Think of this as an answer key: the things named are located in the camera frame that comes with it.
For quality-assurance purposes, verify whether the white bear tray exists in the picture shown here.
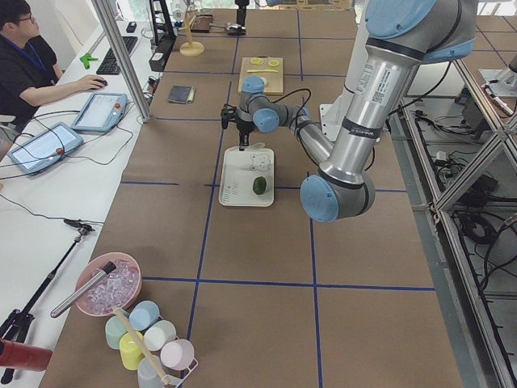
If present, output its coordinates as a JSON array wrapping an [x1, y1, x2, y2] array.
[[219, 142, 275, 207]]

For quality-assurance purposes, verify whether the grey sponge cloth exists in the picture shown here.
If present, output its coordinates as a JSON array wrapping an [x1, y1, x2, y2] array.
[[167, 85, 195, 104]]

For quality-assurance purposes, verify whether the wooden stand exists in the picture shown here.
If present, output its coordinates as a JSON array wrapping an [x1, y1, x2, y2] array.
[[179, 11, 204, 57]]

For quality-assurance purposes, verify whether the black keyboard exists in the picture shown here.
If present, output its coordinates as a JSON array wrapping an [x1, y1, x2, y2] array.
[[95, 36, 139, 76]]

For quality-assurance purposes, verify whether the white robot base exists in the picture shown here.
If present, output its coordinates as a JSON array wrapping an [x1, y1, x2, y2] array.
[[319, 103, 345, 141]]

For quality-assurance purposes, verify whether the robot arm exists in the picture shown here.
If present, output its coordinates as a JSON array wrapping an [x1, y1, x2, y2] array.
[[221, 1, 477, 222]]

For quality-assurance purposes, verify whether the wooden cutting board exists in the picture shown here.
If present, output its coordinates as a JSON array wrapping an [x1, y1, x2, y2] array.
[[237, 57, 284, 95]]

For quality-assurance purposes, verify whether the blue cup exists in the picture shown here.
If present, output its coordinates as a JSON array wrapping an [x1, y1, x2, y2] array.
[[128, 300, 160, 331]]

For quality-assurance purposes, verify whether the near tablet pendant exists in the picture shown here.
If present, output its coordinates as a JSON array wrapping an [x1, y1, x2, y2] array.
[[7, 122, 84, 175]]

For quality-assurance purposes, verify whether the seated person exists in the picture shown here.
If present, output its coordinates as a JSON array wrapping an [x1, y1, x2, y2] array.
[[1, 1, 104, 132]]

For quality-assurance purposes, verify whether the yellow cup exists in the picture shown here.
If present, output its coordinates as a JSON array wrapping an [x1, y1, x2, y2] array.
[[119, 332, 145, 371]]

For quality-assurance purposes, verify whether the aluminium frame post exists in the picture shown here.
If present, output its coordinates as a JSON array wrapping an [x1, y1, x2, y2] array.
[[91, 0, 151, 123]]

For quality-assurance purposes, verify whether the pink cup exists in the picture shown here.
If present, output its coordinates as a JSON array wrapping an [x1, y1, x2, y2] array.
[[160, 339, 195, 370]]

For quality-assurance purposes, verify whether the clear cup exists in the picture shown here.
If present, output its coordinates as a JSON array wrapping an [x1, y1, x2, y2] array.
[[137, 358, 163, 388]]

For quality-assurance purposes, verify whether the steel tube handle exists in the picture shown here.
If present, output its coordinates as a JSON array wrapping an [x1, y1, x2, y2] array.
[[50, 261, 116, 318]]

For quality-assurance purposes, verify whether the green avocado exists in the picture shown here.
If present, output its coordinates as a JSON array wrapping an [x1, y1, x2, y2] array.
[[252, 176, 267, 195]]

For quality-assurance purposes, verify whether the far tablet pendant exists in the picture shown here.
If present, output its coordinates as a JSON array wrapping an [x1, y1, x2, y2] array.
[[71, 92, 128, 133]]

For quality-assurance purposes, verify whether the black tripod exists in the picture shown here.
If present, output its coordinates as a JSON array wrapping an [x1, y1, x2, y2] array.
[[0, 218, 96, 384]]

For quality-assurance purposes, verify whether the tablet pendant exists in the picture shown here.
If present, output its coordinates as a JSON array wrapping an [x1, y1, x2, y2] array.
[[71, 92, 128, 133], [7, 122, 84, 175]]

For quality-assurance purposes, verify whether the red cylinder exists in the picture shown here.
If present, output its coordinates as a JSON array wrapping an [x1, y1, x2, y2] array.
[[1, 339, 53, 372]]

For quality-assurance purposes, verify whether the pink bowl of ice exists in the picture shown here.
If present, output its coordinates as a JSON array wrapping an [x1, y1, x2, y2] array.
[[75, 252, 142, 317]]

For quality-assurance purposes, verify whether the green cup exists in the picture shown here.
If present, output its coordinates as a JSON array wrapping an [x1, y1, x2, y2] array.
[[104, 315, 127, 350]]

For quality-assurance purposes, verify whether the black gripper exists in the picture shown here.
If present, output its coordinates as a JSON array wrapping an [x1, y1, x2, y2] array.
[[221, 103, 254, 151]]

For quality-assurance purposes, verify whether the white cup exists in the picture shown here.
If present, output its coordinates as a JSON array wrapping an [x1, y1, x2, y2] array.
[[144, 320, 177, 352]]

